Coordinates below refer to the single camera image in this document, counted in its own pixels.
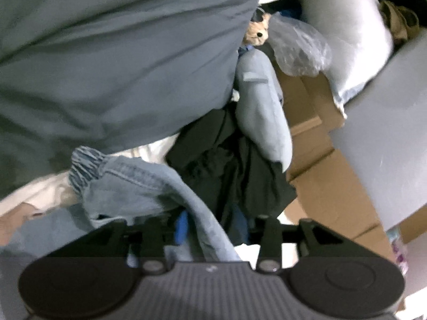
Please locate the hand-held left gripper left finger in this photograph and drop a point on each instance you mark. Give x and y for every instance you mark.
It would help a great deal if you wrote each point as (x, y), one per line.
(182, 226)

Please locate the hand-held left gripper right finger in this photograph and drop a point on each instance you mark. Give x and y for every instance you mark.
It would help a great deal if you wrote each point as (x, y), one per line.
(270, 236)

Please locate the blue denim jeans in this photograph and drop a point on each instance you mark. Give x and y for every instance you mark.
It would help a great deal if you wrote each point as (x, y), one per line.
(140, 186)

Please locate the black garment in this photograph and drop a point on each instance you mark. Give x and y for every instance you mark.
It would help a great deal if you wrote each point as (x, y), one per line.
(230, 170)

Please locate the brown cardboard sheet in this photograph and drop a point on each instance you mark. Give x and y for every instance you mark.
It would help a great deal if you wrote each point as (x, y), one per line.
(327, 186)

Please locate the purple printed packet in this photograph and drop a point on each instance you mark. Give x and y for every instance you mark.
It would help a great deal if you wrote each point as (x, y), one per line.
(398, 250)

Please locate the printed cream bed sheet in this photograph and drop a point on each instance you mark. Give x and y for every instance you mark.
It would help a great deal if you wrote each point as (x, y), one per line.
(40, 190)

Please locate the grey board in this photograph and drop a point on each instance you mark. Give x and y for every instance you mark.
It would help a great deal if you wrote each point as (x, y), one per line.
(387, 133)

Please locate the grey quilt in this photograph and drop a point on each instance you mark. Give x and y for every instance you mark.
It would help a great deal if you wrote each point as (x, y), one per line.
(116, 56)

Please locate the clear plastic bag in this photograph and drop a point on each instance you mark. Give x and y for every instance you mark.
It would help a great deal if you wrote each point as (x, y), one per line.
(297, 50)

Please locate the small orange plush toy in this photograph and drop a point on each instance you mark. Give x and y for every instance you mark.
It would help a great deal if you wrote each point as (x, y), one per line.
(257, 33)

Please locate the white bubble wrap package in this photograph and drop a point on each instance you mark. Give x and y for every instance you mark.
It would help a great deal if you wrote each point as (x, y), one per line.
(347, 40)

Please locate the tan cloth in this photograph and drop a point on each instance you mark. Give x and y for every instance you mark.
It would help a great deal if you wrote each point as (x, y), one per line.
(398, 20)

